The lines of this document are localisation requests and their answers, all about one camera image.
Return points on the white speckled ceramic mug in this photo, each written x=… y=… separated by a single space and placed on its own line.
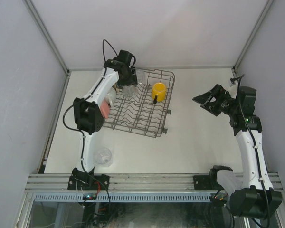
x=110 y=98

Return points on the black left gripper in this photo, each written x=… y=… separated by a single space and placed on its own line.
x=130 y=79

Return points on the grey wire dish rack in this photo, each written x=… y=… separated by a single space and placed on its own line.
x=138 y=114

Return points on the pink ceramic cup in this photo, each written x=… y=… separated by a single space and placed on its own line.
x=105 y=109

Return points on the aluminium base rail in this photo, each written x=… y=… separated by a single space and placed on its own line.
x=117 y=183

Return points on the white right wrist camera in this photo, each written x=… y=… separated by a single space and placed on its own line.
x=232 y=81

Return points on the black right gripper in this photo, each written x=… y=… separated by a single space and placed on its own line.
x=216 y=102

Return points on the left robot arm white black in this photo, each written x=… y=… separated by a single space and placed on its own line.
x=87 y=113

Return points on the yellow mug black handle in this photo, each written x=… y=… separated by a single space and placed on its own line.
x=159 y=90

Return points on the clear glass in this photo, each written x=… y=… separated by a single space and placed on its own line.
x=103 y=157
x=129 y=90
x=141 y=77

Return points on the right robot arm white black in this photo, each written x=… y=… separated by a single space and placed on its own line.
x=254 y=196

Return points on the blue slotted cable duct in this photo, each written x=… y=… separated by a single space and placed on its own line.
x=124 y=197

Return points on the beige ceramic mug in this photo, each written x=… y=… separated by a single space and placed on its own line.
x=115 y=86

